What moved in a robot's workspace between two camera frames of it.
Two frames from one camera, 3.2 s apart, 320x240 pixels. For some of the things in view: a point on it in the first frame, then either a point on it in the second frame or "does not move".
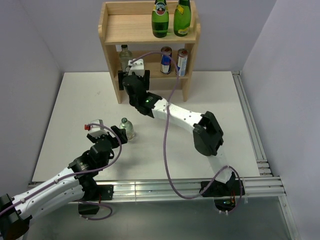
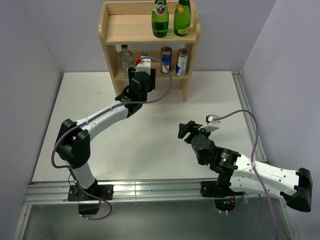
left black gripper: [114, 139] to [151, 80]
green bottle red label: [160, 19] does not move
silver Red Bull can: [182, 60] does not move
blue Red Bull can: [165, 60] does not move
